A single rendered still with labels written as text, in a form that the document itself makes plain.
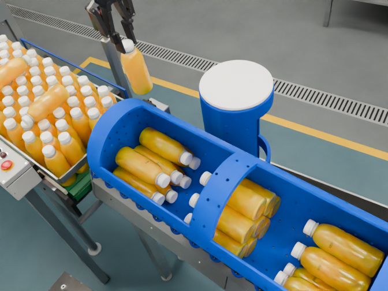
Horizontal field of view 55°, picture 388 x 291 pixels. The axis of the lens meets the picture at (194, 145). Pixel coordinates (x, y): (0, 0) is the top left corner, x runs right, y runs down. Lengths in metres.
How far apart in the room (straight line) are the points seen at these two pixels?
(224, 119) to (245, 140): 0.14
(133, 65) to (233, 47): 2.32
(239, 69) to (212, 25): 2.21
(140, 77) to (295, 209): 0.59
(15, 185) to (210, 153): 0.63
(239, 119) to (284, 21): 2.38
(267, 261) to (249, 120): 0.53
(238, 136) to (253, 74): 0.24
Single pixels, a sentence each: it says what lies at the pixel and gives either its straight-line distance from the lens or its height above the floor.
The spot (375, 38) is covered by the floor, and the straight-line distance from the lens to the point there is 3.53.
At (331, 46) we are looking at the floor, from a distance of 3.38.
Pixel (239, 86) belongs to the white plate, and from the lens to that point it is 1.41.
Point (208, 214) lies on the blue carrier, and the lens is 0.90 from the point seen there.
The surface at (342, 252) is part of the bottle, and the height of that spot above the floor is 1.11.
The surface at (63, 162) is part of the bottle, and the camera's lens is 1.36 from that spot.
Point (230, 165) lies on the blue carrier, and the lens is 0.92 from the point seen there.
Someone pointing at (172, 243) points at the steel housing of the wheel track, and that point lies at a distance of 1.23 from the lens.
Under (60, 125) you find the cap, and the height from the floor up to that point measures 1.08.
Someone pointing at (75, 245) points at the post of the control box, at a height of 0.46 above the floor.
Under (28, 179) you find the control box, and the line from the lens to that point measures 1.33.
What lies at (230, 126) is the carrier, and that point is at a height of 0.95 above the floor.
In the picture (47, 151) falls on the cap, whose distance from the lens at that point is 1.33.
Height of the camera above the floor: 1.98
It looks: 50 degrees down
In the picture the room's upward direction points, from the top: 11 degrees counter-clockwise
